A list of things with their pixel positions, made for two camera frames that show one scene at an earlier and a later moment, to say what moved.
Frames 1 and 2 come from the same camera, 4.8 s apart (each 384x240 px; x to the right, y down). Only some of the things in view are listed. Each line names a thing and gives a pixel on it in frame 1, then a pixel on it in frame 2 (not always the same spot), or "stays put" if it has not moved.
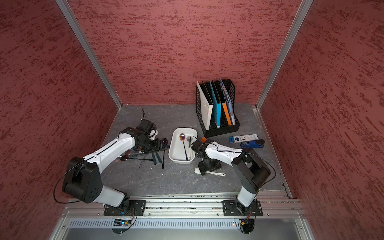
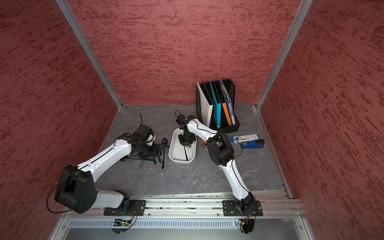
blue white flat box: [240, 138] stays put
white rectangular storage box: [180, 150] stays put
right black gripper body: [208, 164] → [188, 137]
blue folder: [227, 100] stays put
